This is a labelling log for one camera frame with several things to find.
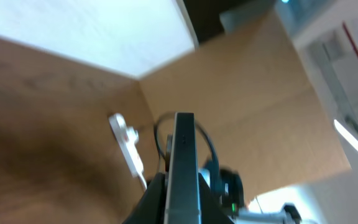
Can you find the white power strip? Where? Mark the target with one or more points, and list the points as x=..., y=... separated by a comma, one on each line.
x=127, y=137

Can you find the brown cardboard panel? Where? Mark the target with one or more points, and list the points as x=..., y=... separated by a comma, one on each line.
x=251, y=94

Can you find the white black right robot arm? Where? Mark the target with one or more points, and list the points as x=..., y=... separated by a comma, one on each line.
x=222, y=200

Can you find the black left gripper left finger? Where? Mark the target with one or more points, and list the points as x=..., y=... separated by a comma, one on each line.
x=150, y=208

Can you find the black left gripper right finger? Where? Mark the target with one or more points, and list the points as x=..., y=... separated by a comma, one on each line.
x=210, y=210

